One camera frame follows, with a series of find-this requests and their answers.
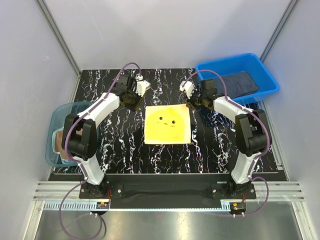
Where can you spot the light blue patterned towel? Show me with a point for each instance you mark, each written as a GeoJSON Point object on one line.
{"type": "Point", "coordinates": [63, 161]}

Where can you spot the blue plastic bin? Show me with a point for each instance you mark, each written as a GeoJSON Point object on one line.
{"type": "Point", "coordinates": [247, 62]}

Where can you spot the clear teal plastic bin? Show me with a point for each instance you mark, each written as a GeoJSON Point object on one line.
{"type": "Point", "coordinates": [57, 122]}

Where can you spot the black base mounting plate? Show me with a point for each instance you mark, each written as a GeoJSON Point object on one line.
{"type": "Point", "coordinates": [167, 191]}

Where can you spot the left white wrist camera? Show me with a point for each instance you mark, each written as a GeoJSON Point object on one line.
{"type": "Point", "coordinates": [141, 85]}

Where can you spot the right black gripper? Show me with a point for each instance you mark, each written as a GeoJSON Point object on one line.
{"type": "Point", "coordinates": [189, 101]}

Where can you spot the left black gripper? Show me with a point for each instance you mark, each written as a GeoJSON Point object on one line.
{"type": "Point", "coordinates": [139, 98]}

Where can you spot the dark grey-blue towel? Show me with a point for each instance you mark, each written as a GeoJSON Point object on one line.
{"type": "Point", "coordinates": [240, 84]}

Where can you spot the aluminium rail with cable duct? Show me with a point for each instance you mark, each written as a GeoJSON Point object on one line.
{"type": "Point", "coordinates": [66, 196]}

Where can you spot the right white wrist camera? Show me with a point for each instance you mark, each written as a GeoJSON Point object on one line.
{"type": "Point", "coordinates": [187, 87]}

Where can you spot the yellow towel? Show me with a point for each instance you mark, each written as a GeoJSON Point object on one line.
{"type": "Point", "coordinates": [167, 125]}

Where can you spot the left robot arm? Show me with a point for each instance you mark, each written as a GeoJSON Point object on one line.
{"type": "Point", "coordinates": [80, 138]}

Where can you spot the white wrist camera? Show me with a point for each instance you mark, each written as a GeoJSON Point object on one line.
{"type": "Point", "coordinates": [141, 85]}
{"type": "Point", "coordinates": [187, 87]}

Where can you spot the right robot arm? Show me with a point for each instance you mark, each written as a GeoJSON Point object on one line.
{"type": "Point", "coordinates": [251, 130]}

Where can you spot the brown towel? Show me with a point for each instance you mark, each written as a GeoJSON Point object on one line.
{"type": "Point", "coordinates": [57, 144]}

